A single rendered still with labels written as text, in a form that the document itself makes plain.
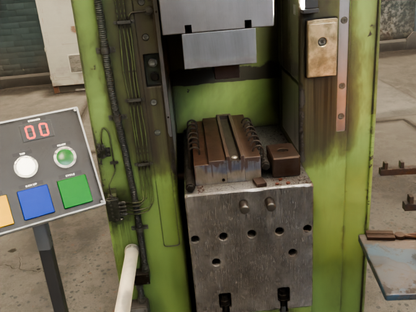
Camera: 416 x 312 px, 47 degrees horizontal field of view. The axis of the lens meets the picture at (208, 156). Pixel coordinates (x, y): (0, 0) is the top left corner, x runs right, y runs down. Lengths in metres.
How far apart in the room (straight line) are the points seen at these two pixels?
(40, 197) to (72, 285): 1.48
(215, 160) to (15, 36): 6.29
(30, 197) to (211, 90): 0.85
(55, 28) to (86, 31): 5.25
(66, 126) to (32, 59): 6.21
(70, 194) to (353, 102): 0.91
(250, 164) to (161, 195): 0.35
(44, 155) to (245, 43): 0.61
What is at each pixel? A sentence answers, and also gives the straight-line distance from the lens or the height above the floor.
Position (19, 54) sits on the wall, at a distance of 7.56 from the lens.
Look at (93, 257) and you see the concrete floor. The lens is 2.91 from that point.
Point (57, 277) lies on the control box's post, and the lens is 1.54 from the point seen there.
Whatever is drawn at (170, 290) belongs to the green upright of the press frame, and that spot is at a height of 0.43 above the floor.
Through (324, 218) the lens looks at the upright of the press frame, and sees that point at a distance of 1.74.
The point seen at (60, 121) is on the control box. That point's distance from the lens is 1.34.
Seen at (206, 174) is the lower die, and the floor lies 0.95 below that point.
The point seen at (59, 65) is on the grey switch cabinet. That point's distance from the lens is 6.80.
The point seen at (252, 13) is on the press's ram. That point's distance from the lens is 1.32.
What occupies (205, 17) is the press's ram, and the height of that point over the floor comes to 1.40.
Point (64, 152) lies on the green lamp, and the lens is 1.32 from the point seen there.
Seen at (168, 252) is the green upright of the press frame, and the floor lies 0.59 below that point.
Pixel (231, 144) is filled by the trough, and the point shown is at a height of 0.99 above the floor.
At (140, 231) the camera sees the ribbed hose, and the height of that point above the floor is 0.70.
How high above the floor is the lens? 1.54
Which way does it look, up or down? 22 degrees down
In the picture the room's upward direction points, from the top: 5 degrees counter-clockwise
